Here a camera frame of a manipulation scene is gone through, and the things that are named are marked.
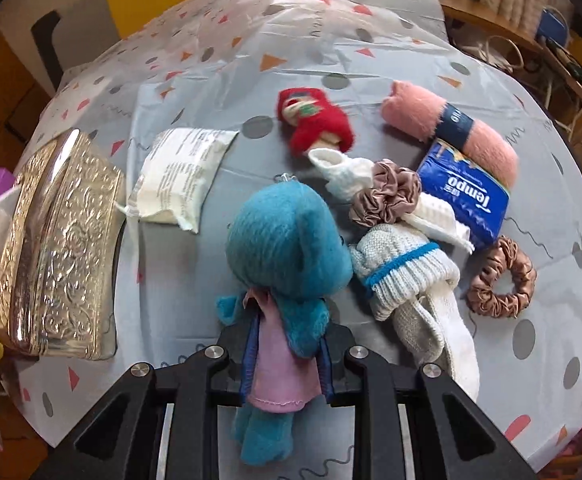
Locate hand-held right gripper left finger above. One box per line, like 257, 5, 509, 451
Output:
46, 321, 260, 480

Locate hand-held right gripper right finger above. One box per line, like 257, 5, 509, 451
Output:
320, 324, 536, 480

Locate teal plush toy pink dress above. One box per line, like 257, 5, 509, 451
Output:
216, 180, 356, 463

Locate grey sock blue stripe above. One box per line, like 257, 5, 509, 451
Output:
349, 224, 482, 401

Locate pink satin scrunchie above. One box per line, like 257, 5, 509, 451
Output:
348, 160, 422, 231

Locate white cloth with pink scrunchie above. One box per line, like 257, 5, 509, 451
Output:
308, 149, 474, 253

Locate white wet wipes packet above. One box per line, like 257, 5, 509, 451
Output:
127, 129, 240, 233

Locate embossed metal tin box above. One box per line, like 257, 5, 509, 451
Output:
0, 129, 128, 361

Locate brown satin scrunchie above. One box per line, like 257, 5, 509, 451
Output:
467, 236, 538, 318

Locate blue tissue packet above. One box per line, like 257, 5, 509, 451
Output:
417, 141, 512, 251

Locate red plush doll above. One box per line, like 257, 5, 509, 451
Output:
277, 87, 356, 153

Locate pink fluffy rolled towel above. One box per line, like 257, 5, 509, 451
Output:
382, 80, 519, 191

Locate patterned plastic tablecloth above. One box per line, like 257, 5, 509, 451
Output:
1, 0, 582, 480

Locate black chair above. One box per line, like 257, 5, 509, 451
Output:
31, 10, 64, 96

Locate wooden shelf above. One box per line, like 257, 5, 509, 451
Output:
441, 0, 582, 111

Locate blue bag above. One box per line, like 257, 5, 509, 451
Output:
537, 6, 572, 48

